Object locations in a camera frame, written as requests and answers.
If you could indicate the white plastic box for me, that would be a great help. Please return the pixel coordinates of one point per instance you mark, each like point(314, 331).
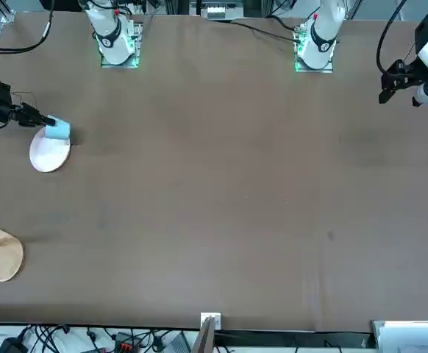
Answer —
point(412, 338)

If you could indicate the black ribbed power supply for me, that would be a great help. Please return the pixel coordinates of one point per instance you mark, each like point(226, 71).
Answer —
point(179, 343)

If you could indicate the red black power strip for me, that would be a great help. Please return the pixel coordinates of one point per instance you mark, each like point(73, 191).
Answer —
point(124, 343)

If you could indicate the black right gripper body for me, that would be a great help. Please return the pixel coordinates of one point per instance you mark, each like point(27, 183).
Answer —
point(2, 110)

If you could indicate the pink plate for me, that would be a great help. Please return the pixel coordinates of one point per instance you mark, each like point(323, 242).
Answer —
point(48, 158)

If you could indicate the aluminium frame post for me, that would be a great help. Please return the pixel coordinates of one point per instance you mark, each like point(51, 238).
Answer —
point(206, 338)

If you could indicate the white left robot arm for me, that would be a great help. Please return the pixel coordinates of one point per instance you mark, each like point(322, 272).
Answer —
point(318, 40)

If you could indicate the wooden cup rack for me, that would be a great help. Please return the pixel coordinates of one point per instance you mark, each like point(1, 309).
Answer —
point(4, 261)

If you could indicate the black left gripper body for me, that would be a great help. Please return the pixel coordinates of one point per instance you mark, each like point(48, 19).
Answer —
point(405, 75)

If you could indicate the black power adapter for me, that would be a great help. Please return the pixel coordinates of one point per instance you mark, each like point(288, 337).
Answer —
point(11, 346)

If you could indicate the blue plastic cup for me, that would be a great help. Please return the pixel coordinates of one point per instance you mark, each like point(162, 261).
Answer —
point(61, 130)

